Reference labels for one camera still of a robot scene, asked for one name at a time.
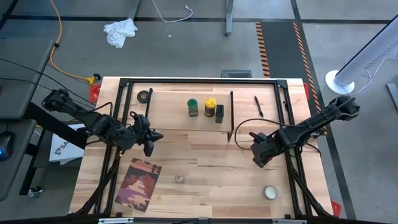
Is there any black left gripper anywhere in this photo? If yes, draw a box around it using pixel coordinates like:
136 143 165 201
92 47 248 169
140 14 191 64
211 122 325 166
130 114 164 157

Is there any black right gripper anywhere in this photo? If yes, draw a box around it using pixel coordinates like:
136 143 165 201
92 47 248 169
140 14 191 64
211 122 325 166
249 132 277 169

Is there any wooden shelf black metal frame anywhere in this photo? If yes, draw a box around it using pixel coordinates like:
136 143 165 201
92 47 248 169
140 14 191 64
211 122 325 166
145 88 234 142

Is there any green-lid oregano glass jar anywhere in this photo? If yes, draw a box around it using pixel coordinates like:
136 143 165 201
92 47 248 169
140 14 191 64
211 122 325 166
187 98 199 118

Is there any dark rectangular spice tin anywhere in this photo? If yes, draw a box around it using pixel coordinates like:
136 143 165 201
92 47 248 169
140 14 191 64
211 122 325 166
215 104 224 124

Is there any yellow-lid chili spice canister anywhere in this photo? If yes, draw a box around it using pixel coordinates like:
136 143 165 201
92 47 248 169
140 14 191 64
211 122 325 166
204 97 218 118

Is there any small speckled candle tin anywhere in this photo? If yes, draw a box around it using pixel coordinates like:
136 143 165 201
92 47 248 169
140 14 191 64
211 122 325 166
263 185 279 200

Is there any canyon print booklet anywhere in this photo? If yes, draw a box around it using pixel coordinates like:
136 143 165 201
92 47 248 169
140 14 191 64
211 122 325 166
114 157 163 213

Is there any black tape roll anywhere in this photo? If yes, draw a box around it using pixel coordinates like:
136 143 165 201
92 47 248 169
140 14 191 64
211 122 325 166
137 90 150 104

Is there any black pen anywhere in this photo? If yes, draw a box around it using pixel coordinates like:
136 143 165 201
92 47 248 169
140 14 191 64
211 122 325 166
254 95 264 118

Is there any grey floor outlet box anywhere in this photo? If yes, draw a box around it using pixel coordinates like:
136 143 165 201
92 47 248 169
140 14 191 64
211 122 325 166
221 69 252 78

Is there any orange black hazard tape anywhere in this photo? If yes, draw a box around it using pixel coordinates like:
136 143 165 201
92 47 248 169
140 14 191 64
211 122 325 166
255 21 271 78
292 21 327 136

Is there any crumpled white cloth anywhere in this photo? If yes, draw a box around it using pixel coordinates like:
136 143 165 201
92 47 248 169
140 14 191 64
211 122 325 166
103 18 139 49

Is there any small black caster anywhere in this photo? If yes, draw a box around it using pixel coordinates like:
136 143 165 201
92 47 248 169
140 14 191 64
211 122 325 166
27 186 44 198

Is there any grey desk leg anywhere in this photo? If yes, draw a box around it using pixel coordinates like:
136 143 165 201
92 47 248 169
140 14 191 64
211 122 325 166
225 0 234 37
127 0 141 21

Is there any black computer mouse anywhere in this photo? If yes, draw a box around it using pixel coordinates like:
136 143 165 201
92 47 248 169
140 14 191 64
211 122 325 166
0 131 16 162

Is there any grey side desk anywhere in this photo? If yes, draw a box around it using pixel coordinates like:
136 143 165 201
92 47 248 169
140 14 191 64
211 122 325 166
0 39 88 202

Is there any white tower fan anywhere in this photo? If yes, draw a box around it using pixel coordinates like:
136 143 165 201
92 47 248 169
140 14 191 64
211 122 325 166
325 21 398 96

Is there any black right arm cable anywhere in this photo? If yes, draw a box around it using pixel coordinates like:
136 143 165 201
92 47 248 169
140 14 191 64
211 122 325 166
234 118 282 151

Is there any black aluminium table frame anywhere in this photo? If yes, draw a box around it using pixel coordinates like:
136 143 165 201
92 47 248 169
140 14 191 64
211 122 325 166
73 77 335 224

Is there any white charging cable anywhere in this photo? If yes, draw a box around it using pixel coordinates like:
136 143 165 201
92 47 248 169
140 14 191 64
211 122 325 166
151 0 194 24

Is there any white fan cable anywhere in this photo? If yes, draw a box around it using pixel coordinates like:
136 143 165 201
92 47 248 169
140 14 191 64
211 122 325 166
344 54 398 96

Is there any yellow extension cable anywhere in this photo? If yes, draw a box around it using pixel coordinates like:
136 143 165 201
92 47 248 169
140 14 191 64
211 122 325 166
49 0 98 85

